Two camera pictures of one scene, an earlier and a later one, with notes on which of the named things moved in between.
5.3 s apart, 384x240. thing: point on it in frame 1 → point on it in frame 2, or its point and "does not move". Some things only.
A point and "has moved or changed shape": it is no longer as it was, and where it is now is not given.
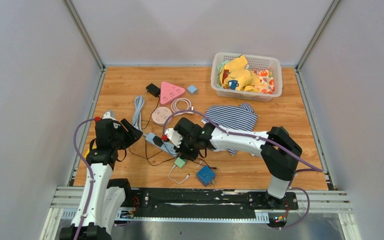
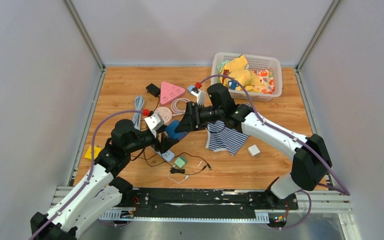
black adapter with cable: (159, 142) has moved or changed shape
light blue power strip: (166, 146) has moved or changed shape
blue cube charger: (205, 175) has moved or changed shape
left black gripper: (132, 135) → (165, 143)
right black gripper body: (187, 148) → (203, 115)
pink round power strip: (160, 114) does not move
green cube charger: (180, 162) does not move
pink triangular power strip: (168, 92) does not move
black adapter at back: (153, 90) does not move
